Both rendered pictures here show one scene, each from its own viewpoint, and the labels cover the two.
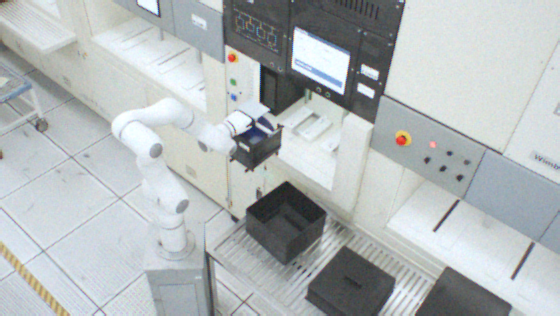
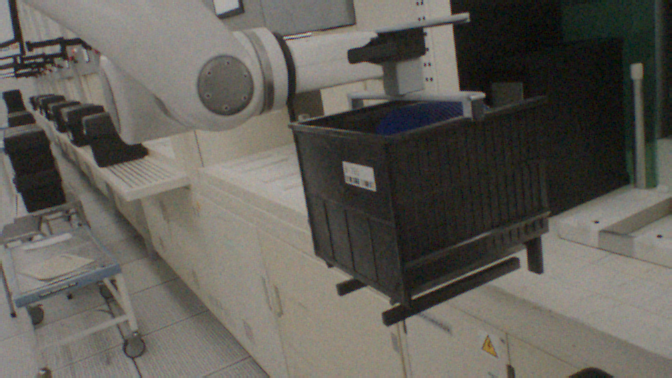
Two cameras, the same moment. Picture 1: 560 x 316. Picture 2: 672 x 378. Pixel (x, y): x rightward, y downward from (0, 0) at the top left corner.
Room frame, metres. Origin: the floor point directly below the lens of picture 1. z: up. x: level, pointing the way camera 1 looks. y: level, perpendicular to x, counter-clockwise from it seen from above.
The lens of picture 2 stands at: (1.16, -0.05, 1.28)
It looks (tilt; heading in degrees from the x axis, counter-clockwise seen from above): 15 degrees down; 24
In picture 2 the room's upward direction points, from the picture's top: 10 degrees counter-clockwise
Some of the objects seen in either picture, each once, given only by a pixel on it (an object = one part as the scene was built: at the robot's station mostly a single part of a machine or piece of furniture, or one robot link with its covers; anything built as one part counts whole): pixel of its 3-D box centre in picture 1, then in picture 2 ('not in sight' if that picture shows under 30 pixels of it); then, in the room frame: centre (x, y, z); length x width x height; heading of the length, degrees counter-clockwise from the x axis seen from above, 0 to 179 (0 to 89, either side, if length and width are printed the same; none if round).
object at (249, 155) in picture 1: (252, 134); (412, 160); (1.80, 0.13, 1.11); 0.24 x 0.20 x 0.32; 51
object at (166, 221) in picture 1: (162, 198); not in sight; (1.41, 0.49, 1.07); 0.19 x 0.12 x 0.24; 51
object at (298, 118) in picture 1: (307, 123); (655, 220); (2.16, -0.16, 0.89); 0.22 x 0.21 x 0.04; 142
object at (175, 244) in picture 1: (172, 231); not in sight; (1.38, 0.47, 0.85); 0.19 x 0.19 x 0.18
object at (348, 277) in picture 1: (351, 286); not in sight; (1.17, -0.36, 0.83); 0.29 x 0.29 x 0.13; 53
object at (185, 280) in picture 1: (182, 285); not in sight; (1.38, 0.47, 0.38); 0.28 x 0.28 x 0.76; 7
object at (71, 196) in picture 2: not in sight; (53, 224); (4.08, 3.63, 0.24); 0.94 x 0.53 x 0.48; 51
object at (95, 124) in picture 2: not in sight; (112, 136); (3.52, 2.28, 0.93); 0.30 x 0.28 x 0.26; 49
